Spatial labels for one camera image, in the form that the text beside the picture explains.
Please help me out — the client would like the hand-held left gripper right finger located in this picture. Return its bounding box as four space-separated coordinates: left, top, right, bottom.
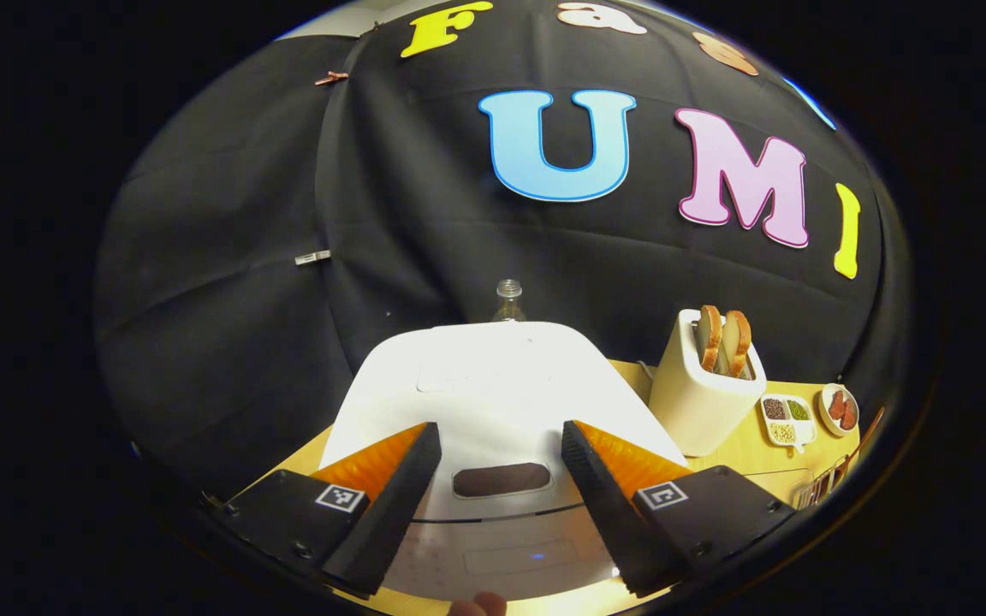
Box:
561 419 798 598

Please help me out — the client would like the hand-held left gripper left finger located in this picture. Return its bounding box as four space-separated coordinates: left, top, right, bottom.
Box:
211 422 443 600

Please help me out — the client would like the white rice cooker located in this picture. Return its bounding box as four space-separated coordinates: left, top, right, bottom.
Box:
319 321 691 604

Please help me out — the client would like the wire chopstick holder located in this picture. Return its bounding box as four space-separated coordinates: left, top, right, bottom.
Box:
791 466 849 511

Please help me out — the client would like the white toaster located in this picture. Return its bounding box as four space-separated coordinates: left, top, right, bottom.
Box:
649 308 768 458

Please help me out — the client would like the toasted bread slice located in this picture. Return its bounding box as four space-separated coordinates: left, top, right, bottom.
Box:
697 305 723 373
720 310 752 379

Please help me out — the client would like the white divided grain tray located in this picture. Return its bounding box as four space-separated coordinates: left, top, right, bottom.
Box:
758 394 817 454

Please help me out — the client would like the clear glass bottle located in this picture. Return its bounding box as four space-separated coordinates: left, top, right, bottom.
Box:
493 279 526 323

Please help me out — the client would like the round white plate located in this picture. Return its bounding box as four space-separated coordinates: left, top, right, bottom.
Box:
817 382 860 438

